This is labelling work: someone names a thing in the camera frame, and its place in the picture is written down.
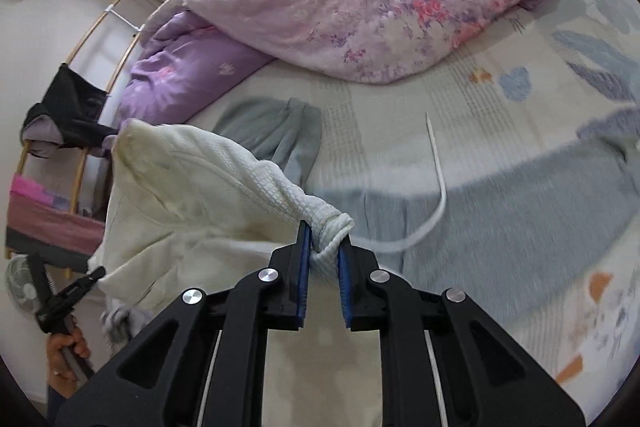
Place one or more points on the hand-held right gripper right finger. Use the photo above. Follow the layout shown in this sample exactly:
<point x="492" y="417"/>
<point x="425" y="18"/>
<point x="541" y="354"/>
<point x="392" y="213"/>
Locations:
<point x="345" y="287"/>

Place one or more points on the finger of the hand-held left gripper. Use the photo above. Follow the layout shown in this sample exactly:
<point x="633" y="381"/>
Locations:
<point x="37" y="277"/>
<point x="82" y="284"/>

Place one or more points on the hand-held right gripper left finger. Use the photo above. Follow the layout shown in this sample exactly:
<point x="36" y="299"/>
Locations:
<point x="301" y="277"/>

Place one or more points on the white knit garment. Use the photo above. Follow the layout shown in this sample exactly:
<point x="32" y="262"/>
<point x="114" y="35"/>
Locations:
<point x="200" y="187"/>

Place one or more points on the grey zip hoodie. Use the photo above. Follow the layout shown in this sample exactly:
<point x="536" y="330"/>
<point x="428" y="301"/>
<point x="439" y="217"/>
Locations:
<point x="500" y="217"/>

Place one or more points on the person's left forearm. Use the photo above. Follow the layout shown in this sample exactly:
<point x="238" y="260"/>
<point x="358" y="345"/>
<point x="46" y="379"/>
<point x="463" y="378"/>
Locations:
<point x="60" y="404"/>

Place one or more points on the wooden clothes rack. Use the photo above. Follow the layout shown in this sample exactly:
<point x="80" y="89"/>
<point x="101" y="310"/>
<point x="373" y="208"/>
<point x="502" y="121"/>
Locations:
<point x="92" y="29"/>

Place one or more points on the person's left hand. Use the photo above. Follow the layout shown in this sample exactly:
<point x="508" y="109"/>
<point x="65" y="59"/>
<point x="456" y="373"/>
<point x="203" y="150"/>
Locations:
<point x="60" y="349"/>

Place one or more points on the white electric fan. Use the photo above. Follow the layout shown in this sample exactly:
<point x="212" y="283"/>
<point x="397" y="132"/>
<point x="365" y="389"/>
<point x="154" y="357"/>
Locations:
<point x="17" y="282"/>

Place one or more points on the pink towel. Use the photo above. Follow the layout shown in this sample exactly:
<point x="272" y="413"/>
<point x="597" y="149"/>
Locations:
<point x="50" y="229"/>

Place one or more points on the grey striped cloth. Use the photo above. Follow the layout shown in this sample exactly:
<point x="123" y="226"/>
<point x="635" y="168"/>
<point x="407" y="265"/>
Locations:
<point x="120" y="322"/>

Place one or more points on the dark grey jacket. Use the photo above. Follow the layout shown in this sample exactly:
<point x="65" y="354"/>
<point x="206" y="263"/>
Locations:
<point x="75" y="97"/>

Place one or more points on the wooden bed with patterned sheet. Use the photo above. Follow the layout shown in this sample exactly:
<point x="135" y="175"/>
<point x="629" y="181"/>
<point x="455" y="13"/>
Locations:
<point x="400" y="97"/>

